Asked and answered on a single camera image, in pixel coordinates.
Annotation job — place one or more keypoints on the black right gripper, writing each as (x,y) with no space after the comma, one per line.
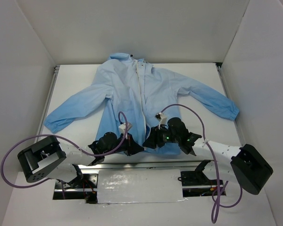
(156,137)

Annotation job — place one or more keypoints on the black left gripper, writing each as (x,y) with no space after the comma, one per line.
(128,144)

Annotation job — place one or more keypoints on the light blue zip jacket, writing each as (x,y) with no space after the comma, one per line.
(139,90)

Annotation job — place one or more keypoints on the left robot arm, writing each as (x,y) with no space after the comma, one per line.
(48,158)

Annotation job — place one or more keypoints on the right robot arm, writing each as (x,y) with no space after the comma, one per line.
(244,165)

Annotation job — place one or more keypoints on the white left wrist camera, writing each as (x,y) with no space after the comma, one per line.
(126,126)

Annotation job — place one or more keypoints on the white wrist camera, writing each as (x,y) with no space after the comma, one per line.
(161,119)
(126,126)

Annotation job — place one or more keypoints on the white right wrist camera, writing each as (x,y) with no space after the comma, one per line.
(161,119)

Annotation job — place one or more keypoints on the aluminium rail frame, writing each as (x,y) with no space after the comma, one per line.
(69,79)

